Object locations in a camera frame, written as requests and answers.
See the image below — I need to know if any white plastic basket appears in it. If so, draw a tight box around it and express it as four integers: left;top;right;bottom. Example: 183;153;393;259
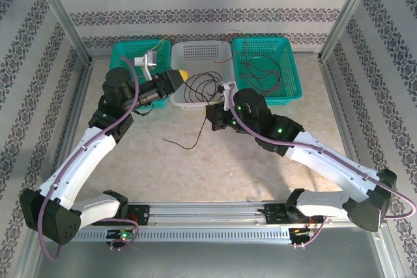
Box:
169;40;237;111

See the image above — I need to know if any teal plastic basket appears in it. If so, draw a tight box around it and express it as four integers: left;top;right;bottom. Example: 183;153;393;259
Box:
110;39;173;109
231;36;304;107

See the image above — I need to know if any small controller board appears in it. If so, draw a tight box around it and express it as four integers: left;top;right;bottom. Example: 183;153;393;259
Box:
291;227;317;236
107;229;136;240

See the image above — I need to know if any grey metal plate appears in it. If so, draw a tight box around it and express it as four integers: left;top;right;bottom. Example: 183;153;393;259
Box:
32;238;401;278

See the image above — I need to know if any aluminium table edge rail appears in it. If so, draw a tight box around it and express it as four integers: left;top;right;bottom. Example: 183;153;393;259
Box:
45;61;95;204
318;56;408;278

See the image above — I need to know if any aluminium frame post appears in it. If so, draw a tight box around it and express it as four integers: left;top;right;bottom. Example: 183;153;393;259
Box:
319;0;385;63
31;0;94;66

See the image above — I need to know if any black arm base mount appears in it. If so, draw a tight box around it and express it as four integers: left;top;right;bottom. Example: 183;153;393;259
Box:
264;203;294;227
128;204;151;227

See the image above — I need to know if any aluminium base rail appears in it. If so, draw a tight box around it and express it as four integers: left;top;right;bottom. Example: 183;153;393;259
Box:
125;201;384;227

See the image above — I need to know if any slotted grey cable duct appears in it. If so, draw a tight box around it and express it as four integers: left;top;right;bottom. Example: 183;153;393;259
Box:
76;227;293;243

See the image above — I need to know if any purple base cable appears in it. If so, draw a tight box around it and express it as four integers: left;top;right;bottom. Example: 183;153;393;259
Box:
291;215;328;249
109;221;141;253

